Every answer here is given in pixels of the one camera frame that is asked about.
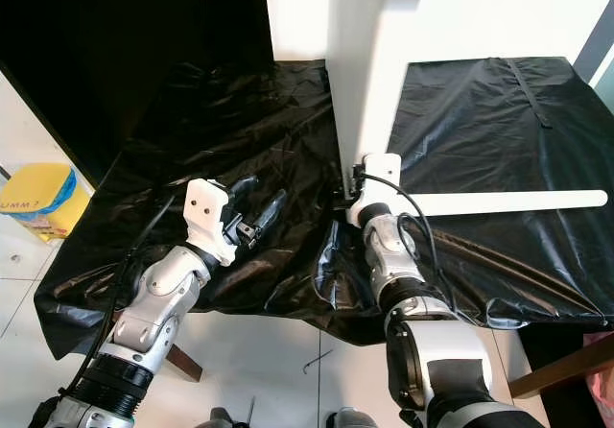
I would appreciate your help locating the white plastic table leg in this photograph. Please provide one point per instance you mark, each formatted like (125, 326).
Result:
(508, 202)

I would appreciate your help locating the yellow waste bin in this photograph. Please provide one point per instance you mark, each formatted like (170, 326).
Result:
(43, 198)

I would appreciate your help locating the white plastic table top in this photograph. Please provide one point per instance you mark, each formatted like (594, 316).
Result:
(365, 83)

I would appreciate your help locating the grey right robot foot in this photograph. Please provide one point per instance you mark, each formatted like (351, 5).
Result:
(350, 419)

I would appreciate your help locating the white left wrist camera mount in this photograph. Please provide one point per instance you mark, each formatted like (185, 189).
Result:
(209, 215)

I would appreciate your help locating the black door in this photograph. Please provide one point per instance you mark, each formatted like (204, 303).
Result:
(115, 44)

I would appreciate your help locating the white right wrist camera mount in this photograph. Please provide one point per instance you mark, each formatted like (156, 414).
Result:
(379, 178)

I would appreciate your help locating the black plastic table cover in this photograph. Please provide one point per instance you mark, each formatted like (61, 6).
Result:
(240, 130)

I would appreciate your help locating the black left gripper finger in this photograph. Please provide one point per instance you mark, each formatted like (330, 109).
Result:
(269, 215)
(243, 190)

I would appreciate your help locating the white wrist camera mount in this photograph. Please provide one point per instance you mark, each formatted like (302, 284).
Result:
(379, 178)
(209, 215)

